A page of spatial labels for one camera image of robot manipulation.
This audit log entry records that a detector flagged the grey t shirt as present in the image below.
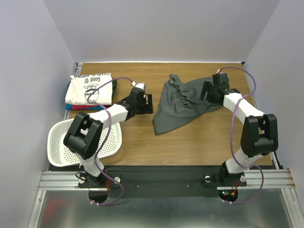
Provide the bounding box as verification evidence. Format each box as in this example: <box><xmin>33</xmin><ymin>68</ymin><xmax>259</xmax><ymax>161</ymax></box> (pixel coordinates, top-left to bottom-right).
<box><xmin>152</xmin><ymin>74</ymin><xmax>221</xmax><ymax>135</ymax></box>

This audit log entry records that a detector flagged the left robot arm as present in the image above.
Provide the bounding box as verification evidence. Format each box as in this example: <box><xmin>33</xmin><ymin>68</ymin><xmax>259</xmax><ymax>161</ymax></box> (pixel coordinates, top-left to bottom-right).
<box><xmin>63</xmin><ymin>83</ymin><xmax>153</xmax><ymax>187</ymax></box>

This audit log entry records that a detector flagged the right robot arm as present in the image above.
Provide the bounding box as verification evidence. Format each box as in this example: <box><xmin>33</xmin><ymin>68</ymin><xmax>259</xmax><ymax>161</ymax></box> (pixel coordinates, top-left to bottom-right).
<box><xmin>200</xmin><ymin>73</ymin><xmax>278</xmax><ymax>185</ymax></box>

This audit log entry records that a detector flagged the dark green folded t shirt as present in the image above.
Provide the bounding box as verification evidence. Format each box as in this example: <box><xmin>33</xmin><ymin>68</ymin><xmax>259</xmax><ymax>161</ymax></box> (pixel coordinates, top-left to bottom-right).
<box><xmin>112</xmin><ymin>80</ymin><xmax>118</xmax><ymax>99</ymax></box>

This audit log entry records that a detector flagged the white printed folded t shirt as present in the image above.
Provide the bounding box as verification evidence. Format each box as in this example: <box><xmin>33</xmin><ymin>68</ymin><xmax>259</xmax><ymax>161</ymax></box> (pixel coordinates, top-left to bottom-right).
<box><xmin>65</xmin><ymin>73</ymin><xmax>113</xmax><ymax>105</ymax></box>

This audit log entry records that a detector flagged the red folded t shirt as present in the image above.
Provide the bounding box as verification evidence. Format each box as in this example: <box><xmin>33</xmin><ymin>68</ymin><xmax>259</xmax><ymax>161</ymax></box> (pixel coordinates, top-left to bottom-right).
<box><xmin>78</xmin><ymin>105</ymin><xmax>111</xmax><ymax>111</ymax></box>

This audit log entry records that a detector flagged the teal folded t shirt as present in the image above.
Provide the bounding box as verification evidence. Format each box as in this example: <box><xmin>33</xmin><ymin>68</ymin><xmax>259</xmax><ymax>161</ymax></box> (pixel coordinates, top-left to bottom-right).
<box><xmin>65</xmin><ymin>104</ymin><xmax>79</xmax><ymax>110</ymax></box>

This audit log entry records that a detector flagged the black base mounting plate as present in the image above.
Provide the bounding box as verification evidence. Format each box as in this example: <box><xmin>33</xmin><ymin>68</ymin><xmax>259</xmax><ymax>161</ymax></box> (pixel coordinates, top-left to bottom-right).
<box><xmin>78</xmin><ymin>165</ymin><xmax>247</xmax><ymax>198</ymax></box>

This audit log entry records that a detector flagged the white perforated plastic basket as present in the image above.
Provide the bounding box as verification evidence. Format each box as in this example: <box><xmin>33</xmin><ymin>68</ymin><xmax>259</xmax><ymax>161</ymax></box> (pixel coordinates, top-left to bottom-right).
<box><xmin>47</xmin><ymin>119</ymin><xmax>122</xmax><ymax>167</ymax></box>

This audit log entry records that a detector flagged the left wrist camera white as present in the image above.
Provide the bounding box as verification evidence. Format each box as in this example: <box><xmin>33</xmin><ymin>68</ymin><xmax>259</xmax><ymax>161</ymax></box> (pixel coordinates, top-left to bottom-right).
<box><xmin>135</xmin><ymin>83</ymin><xmax>146</xmax><ymax>91</ymax></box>

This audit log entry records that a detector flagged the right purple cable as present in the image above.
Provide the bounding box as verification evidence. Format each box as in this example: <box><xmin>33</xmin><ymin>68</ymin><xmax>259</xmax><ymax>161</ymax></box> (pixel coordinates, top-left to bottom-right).
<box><xmin>216</xmin><ymin>66</ymin><xmax>265</xmax><ymax>205</ymax></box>

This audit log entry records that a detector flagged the aluminium front rail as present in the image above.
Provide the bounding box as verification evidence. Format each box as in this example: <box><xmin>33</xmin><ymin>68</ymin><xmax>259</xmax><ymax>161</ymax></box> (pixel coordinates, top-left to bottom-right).
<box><xmin>38</xmin><ymin>170</ymin><xmax>295</xmax><ymax>190</ymax></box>

